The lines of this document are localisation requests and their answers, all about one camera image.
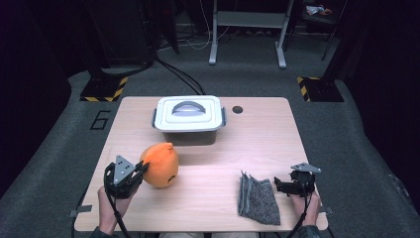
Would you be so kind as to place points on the orange plush toy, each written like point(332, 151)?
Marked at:
point(161, 167)

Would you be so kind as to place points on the person's right hand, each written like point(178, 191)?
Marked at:
point(312, 210)

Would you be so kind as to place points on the dark cabinet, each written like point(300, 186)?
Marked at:
point(122, 29)

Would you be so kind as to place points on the grey fluffy cloth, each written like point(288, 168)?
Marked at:
point(261, 201)

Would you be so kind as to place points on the brown transparent storage box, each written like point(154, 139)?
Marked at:
point(191, 138)

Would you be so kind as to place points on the black side table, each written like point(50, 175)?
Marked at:
point(317, 18)

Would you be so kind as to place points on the person's left hand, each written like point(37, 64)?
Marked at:
point(110, 211)

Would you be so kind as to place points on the black yellow striped stand base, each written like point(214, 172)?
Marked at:
point(322, 90)
point(103, 90)

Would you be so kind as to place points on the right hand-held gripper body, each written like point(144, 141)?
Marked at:
point(302, 181)

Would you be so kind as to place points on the grey tape strip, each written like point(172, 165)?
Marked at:
point(81, 211)
point(326, 210)

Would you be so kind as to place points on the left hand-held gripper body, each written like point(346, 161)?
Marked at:
point(122, 178)

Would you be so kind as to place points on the white metal desk frame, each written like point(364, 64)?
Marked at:
point(251, 20)

